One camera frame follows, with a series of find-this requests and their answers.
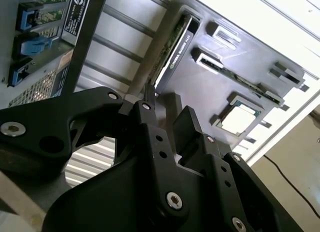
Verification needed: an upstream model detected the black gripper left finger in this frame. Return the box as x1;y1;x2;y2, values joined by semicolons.
0;83;190;219

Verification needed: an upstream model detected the Nvidia Quadro graphics card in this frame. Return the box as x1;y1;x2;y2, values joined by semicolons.
149;13;201;94

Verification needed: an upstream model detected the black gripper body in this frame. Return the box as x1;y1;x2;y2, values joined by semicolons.
41;151;218;232

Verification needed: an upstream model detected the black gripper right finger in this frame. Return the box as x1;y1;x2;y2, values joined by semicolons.
172;105;303;232

